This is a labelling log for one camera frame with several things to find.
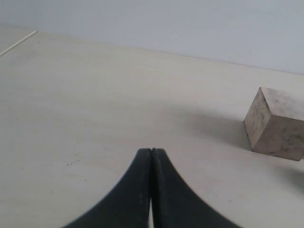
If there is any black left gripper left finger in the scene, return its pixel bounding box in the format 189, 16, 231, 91
65, 148, 152, 228

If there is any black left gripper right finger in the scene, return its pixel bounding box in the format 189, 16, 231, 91
151, 148, 235, 228

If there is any largest wooden cube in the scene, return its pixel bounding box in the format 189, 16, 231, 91
244, 87, 304, 161

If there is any white strip on table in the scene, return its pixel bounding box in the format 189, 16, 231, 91
0, 30, 37, 56

